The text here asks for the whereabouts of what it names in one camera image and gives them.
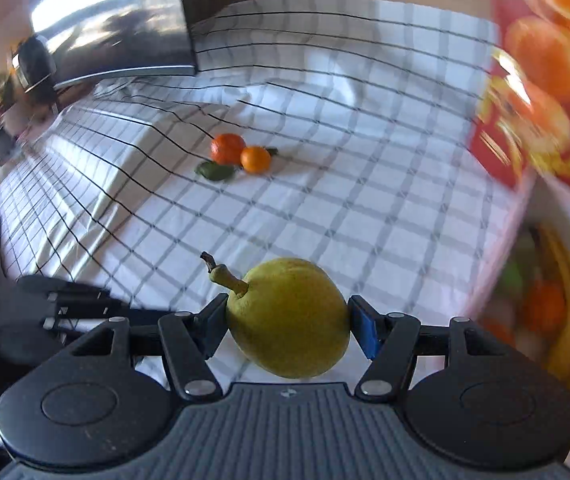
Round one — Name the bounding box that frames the red printed gift bag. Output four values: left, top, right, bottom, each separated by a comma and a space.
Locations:
470, 0, 570, 188

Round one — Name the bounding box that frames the yellow-green pear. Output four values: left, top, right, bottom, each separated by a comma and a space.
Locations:
200, 252, 350, 379

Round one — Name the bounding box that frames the large orange with leaf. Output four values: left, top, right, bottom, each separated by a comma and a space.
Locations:
497, 259, 567, 337

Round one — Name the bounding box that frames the orange at left edge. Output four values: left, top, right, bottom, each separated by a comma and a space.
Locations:
195, 133, 246, 182

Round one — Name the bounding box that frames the dark monitor on table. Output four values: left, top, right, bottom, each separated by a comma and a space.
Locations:
12, 0, 197, 90

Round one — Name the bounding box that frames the white grid tablecloth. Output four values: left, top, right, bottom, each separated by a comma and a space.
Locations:
0, 0, 517, 324

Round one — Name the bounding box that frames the small kumquat orange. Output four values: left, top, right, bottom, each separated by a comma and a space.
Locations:
241, 145, 279, 174

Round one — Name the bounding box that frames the pink open gift box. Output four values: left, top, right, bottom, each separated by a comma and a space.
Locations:
470, 173, 570, 480

